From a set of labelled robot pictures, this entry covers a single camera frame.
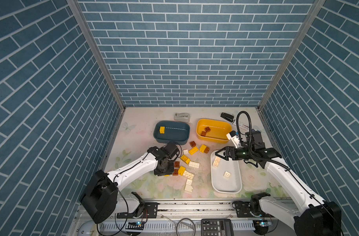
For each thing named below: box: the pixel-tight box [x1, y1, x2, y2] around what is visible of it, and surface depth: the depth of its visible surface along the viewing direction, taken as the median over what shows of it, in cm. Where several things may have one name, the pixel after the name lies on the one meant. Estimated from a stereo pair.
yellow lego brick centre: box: [178, 165, 186, 177], surface depth 87 cm
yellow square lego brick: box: [159, 125, 166, 135], surface depth 106 cm
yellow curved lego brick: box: [179, 154, 191, 165], surface depth 93 cm
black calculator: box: [200, 218, 235, 236], surface depth 69 cm
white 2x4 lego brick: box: [188, 160, 201, 169], surface depth 90 cm
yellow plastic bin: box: [195, 118, 233, 145], surface depth 107 cm
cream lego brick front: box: [183, 178, 194, 193], surface depth 82 cm
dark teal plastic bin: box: [153, 120, 191, 146], surface depth 107 cm
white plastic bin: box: [210, 149, 242, 194], surface depth 86 cm
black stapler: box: [220, 112, 235, 123], surface depth 115 cm
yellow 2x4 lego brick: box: [188, 146, 199, 156], surface depth 98 cm
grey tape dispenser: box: [174, 112, 190, 123], surface depth 114 cm
